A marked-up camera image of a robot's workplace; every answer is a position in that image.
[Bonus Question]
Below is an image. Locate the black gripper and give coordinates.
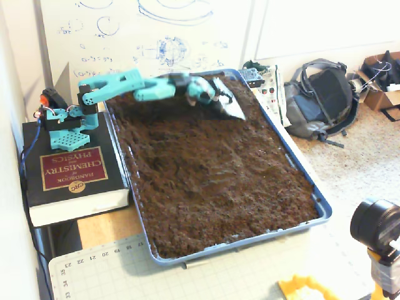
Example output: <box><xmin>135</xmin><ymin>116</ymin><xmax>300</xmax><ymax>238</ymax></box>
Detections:
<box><xmin>204</xmin><ymin>77</ymin><xmax>247</xmax><ymax>121</ymax></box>

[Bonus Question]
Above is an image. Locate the brown soil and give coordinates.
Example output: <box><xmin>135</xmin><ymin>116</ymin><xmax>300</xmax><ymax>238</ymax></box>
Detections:
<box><xmin>102</xmin><ymin>71</ymin><xmax>321</xmax><ymax>260</ymax></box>

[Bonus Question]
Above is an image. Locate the black perforated box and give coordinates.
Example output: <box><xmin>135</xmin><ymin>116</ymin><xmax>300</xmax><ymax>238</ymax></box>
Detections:
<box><xmin>239</xmin><ymin>67</ymin><xmax>264</xmax><ymax>88</ymax></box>

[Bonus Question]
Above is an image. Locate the grey black backpack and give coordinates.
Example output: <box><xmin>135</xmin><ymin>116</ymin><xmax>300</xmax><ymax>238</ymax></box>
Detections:
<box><xmin>283</xmin><ymin>58</ymin><xmax>360</xmax><ymax>148</ymax></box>

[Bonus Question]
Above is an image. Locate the whiteboard with blue sketches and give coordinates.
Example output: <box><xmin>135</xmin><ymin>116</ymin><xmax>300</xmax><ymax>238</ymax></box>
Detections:
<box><xmin>34</xmin><ymin>0</ymin><xmax>256</xmax><ymax>94</ymax></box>

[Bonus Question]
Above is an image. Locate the cardboard box with clutter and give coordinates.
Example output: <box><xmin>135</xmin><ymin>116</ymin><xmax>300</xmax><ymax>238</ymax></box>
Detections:
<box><xmin>354</xmin><ymin>51</ymin><xmax>400</xmax><ymax>121</ymax></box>

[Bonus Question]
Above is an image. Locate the blue plastic tray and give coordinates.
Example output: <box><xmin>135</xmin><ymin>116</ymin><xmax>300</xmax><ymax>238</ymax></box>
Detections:
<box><xmin>99</xmin><ymin>67</ymin><xmax>334</xmax><ymax>267</ymax></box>

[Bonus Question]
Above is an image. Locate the black chemistry physics handbook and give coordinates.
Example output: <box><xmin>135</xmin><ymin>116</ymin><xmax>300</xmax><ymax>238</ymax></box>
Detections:
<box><xmin>21</xmin><ymin>111</ymin><xmax>131</xmax><ymax>228</ymax></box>

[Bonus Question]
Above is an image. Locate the pale grid cutting mat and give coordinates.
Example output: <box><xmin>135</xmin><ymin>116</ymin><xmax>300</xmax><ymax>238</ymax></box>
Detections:
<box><xmin>48</xmin><ymin>223</ymin><xmax>376</xmax><ymax>300</ymax></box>

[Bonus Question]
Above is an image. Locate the black camera lens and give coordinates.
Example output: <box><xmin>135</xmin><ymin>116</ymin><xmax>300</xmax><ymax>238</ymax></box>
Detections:
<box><xmin>349</xmin><ymin>197</ymin><xmax>400</xmax><ymax>266</ymax></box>

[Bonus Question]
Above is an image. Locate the yellow plastic frame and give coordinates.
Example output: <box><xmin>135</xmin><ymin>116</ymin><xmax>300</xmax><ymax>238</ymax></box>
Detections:
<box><xmin>277</xmin><ymin>274</ymin><xmax>340</xmax><ymax>300</ymax></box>

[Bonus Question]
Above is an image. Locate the blue cable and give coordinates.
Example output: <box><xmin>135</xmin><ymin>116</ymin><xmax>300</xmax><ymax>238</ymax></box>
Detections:
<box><xmin>19</xmin><ymin>120</ymin><xmax>43</xmax><ymax>182</ymax></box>

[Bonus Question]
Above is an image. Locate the black cable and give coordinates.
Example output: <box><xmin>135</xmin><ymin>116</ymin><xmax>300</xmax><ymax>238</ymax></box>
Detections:
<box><xmin>19</xmin><ymin>149</ymin><xmax>54</xmax><ymax>300</ymax></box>

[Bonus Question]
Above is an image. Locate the yellow taped camera mount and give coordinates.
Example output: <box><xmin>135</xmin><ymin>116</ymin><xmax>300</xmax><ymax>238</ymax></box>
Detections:
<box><xmin>367</xmin><ymin>248</ymin><xmax>400</xmax><ymax>300</ymax></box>

